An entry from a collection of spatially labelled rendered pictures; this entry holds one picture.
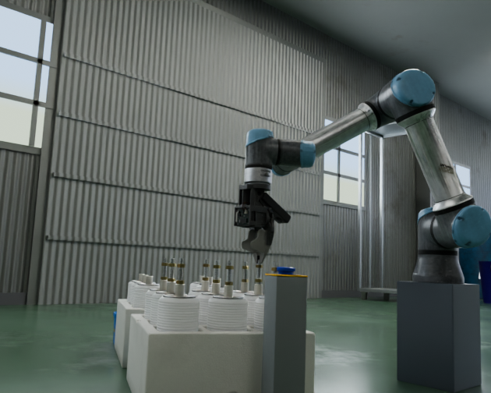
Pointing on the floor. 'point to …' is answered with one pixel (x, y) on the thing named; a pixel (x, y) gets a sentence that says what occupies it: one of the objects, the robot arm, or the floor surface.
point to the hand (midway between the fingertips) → (261, 259)
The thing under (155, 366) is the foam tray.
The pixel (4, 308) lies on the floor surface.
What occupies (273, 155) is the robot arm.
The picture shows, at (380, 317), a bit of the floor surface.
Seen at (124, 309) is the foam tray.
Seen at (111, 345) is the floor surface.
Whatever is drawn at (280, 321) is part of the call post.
